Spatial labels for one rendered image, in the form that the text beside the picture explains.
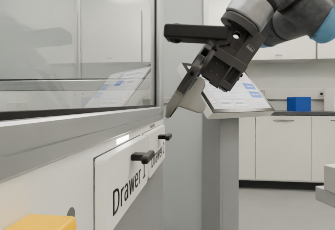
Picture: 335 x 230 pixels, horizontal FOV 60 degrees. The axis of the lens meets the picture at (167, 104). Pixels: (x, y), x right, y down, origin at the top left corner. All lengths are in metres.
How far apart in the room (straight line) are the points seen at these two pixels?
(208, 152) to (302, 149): 2.24
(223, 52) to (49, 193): 0.34
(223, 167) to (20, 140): 1.32
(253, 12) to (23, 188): 0.42
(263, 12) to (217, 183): 1.12
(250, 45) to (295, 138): 3.13
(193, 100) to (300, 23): 0.24
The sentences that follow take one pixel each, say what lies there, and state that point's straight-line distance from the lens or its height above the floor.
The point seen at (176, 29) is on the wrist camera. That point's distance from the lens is 0.53.
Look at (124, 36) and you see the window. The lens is 0.64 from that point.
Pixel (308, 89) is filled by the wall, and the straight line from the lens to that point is 4.34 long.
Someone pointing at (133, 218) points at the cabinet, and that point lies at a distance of 0.67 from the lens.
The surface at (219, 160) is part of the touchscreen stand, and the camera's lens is 1.50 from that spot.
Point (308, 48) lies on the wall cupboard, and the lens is 4.07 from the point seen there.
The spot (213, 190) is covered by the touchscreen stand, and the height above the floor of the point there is 0.56.
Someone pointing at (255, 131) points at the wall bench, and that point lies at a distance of 3.54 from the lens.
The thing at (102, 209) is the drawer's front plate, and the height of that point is 0.86.
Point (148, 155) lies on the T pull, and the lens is 0.52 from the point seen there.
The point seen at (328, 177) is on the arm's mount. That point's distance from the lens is 0.94.
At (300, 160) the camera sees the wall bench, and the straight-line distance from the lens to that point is 3.68.
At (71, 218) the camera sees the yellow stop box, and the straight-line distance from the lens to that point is 0.27.
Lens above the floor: 1.00
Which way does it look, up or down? level
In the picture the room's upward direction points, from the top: straight up
